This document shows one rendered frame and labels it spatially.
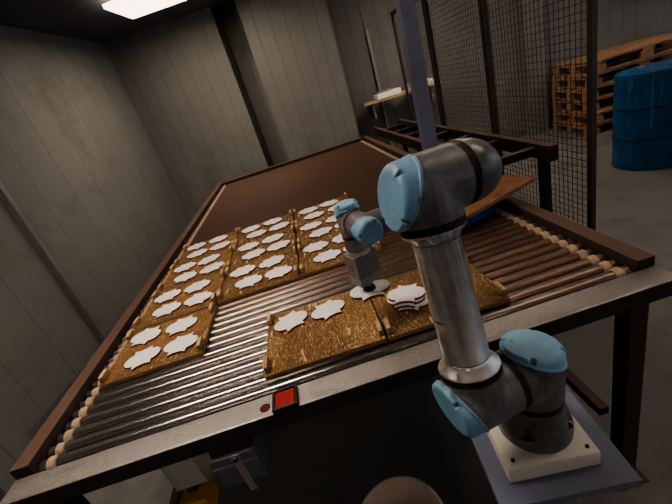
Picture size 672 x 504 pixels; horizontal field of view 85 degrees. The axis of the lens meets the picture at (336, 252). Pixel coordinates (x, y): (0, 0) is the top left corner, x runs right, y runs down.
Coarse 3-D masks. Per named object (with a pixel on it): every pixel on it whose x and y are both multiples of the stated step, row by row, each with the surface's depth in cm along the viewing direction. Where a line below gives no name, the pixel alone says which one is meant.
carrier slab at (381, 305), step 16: (416, 272) 147; (480, 272) 134; (480, 288) 126; (384, 304) 134; (480, 304) 118; (496, 304) 118; (400, 320) 123; (416, 320) 120; (432, 320) 118; (400, 336) 117
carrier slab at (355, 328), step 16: (320, 304) 146; (352, 304) 140; (368, 304) 137; (320, 320) 136; (336, 320) 133; (352, 320) 131; (368, 320) 128; (272, 336) 136; (288, 336) 133; (304, 336) 130; (320, 336) 128; (336, 336) 125; (352, 336) 123; (368, 336) 120; (384, 336) 118; (272, 352) 127; (288, 352) 125; (304, 352) 122; (320, 352) 120; (336, 352) 118; (352, 352) 118; (272, 368) 120; (288, 368) 117
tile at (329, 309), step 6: (330, 300) 145; (336, 300) 144; (342, 300) 142; (318, 306) 143; (324, 306) 142; (330, 306) 141; (336, 306) 140; (342, 306) 139; (312, 312) 141; (318, 312) 140; (324, 312) 138; (330, 312) 137; (336, 312) 136; (312, 318) 139; (318, 318) 136; (324, 318) 135
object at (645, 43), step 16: (608, 48) 539; (624, 48) 493; (640, 48) 467; (656, 48) 504; (560, 64) 535; (608, 64) 508; (624, 64) 474; (640, 64) 476; (608, 80) 488; (608, 96) 494; (560, 112) 566; (608, 112) 535; (560, 128) 580
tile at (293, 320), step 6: (294, 312) 145; (300, 312) 143; (306, 312) 142; (282, 318) 143; (288, 318) 142; (294, 318) 141; (300, 318) 140; (306, 318) 140; (276, 324) 141; (282, 324) 139; (288, 324) 138; (294, 324) 137; (300, 324) 137; (276, 330) 137; (282, 330) 136; (288, 330) 135
